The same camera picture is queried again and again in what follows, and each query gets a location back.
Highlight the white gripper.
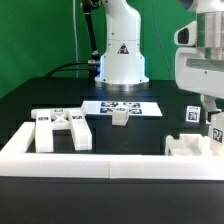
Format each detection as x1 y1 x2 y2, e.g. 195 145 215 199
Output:
174 21 224 112

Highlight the white chair seat part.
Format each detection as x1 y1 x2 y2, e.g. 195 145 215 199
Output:
165 134 213 156

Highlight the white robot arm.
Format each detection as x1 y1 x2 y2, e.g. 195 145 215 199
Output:
82 0 224 114

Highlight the left small tag cube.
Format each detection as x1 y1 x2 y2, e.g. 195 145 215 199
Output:
186 106 201 123

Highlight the white marker sheet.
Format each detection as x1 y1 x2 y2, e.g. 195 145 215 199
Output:
81 101 162 117

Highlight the white U-shaped fence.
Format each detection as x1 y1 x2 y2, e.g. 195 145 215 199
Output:
0 122 224 181

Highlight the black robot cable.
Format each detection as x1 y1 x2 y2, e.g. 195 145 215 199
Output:
44 13 101 79

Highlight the white chair back frame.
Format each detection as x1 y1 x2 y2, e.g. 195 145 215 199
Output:
31 108 92 153

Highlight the white thin cable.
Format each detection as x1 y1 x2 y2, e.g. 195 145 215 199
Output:
72 0 81 79

